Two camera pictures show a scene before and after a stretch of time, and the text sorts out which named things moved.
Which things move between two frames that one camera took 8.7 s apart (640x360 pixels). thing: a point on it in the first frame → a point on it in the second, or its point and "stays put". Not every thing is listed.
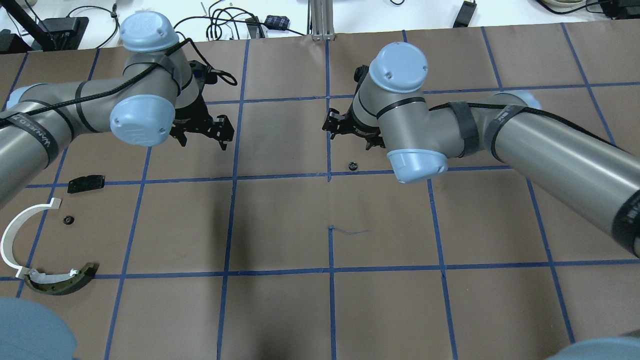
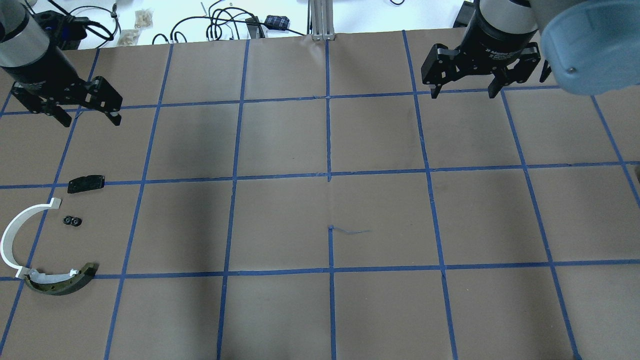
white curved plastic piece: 11,228 stays put
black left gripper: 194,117 → 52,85
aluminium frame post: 320,20 stays put
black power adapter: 465,14 stays put
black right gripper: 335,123 → 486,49
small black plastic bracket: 89,182 stays put
